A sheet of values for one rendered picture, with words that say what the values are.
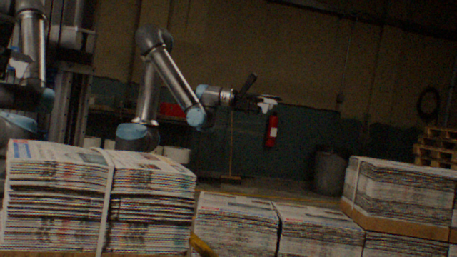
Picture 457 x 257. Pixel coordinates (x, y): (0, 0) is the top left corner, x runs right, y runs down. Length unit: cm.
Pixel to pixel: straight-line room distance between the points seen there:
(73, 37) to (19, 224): 113
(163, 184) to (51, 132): 105
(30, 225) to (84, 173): 14
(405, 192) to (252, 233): 54
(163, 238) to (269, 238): 79
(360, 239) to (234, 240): 43
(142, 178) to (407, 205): 112
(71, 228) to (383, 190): 117
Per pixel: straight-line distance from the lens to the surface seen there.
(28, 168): 119
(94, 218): 123
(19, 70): 155
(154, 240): 127
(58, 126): 223
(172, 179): 124
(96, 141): 795
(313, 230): 203
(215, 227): 199
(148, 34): 235
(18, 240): 123
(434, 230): 214
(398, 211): 209
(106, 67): 848
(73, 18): 224
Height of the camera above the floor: 119
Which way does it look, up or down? 3 degrees down
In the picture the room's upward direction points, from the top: 9 degrees clockwise
